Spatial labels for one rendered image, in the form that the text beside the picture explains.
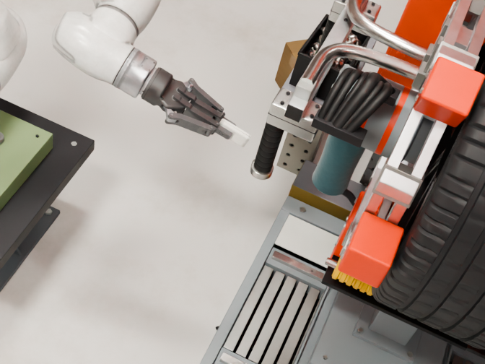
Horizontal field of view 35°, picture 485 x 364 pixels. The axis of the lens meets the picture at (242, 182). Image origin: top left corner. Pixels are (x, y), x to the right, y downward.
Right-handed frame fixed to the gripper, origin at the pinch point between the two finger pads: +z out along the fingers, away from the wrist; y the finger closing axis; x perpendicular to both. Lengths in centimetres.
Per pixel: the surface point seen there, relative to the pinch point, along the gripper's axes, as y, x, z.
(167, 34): 100, 80, -28
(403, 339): -3, 28, 64
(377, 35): 7.2, -34.4, 11.6
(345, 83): -11.7, -36.5, 8.5
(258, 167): -13.0, -9.4, 6.1
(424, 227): -28, -34, 30
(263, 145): -12.8, -15.0, 4.3
